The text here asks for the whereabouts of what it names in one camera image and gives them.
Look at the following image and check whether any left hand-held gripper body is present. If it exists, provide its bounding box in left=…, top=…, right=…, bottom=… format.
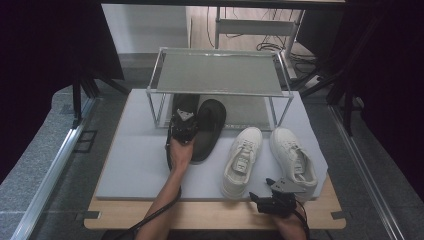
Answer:
left=169, top=108, right=199, bottom=145

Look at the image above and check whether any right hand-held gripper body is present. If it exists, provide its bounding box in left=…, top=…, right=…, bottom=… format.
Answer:
left=258, top=178, right=306, bottom=218

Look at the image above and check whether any black slipper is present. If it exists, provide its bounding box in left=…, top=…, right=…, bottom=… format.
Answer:
left=165, top=93, right=202, bottom=168
left=190, top=98, right=228, bottom=164

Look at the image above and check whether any white sneaker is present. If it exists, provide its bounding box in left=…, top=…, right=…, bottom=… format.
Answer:
left=221, top=126, right=264, bottom=200
left=269, top=126, right=319, bottom=201

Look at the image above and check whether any two-tier metal shoe rack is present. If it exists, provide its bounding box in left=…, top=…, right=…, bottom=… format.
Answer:
left=145, top=46, right=295, bottom=132

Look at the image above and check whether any person's right hand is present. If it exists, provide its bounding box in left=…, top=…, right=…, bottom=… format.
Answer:
left=271, top=199, right=308, bottom=235

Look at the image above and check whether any person's left hand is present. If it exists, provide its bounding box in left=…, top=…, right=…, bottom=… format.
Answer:
left=168, top=136, right=196, bottom=173

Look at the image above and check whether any grey foam mat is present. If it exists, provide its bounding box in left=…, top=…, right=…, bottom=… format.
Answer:
left=94, top=88, right=329, bottom=202

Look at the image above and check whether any black tripod stand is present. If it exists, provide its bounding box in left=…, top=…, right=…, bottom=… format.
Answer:
left=71, top=64, right=132, bottom=128

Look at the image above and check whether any white power strip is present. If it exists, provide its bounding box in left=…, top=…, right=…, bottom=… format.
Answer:
left=304, top=75, right=325, bottom=89

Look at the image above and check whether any black metal stand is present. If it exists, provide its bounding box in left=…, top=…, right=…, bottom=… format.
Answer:
left=299, top=13, right=384, bottom=138

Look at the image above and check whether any dark curtain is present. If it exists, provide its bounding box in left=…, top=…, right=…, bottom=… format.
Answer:
left=343, top=0, right=424, bottom=194
left=0, top=0, right=126, bottom=184

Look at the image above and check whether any black table corner bracket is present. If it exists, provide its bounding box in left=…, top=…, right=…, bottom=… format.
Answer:
left=331, top=210, right=353, bottom=221
left=74, top=210, right=101, bottom=221

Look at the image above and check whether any aluminium rail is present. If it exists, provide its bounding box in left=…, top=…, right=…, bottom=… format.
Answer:
left=9, top=96, right=98, bottom=240
left=328, top=104, right=406, bottom=240

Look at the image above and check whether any bundle of black floor cables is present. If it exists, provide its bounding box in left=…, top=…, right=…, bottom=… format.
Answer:
left=254, top=8, right=318, bottom=68

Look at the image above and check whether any white metal desk frame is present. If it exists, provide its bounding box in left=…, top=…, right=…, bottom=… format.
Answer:
left=214, top=6, right=306, bottom=81

